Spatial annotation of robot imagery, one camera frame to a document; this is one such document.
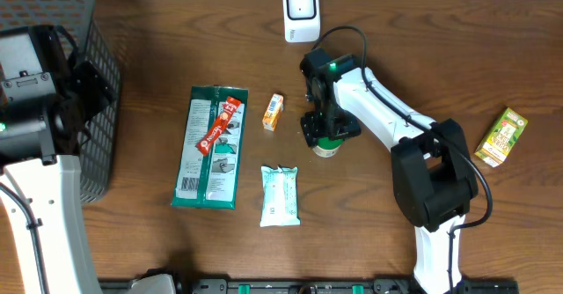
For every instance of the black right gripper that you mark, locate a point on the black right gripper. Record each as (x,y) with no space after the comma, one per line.
(313,128)

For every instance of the green lid jar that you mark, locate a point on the green lid jar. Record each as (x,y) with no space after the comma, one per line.
(326,148)

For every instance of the green tea carton box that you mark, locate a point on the green tea carton box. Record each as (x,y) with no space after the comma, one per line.
(501,138)

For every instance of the green white package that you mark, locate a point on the green white package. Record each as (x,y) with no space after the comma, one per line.
(208,171)

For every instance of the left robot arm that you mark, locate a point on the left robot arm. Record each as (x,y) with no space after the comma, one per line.
(48,95)

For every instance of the grey plastic mesh basket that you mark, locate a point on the grey plastic mesh basket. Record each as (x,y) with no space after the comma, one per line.
(76,16)

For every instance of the light blue wipes pack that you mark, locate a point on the light blue wipes pack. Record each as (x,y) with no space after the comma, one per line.
(280,197)

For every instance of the orange snack packet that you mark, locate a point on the orange snack packet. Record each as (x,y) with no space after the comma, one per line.
(274,110)

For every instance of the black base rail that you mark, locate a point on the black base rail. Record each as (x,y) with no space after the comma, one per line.
(377,286)

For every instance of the red Nescafe coffee stick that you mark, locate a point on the red Nescafe coffee stick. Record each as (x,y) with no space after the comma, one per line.
(220,124)

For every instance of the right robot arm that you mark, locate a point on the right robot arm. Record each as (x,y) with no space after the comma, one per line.
(432,183)

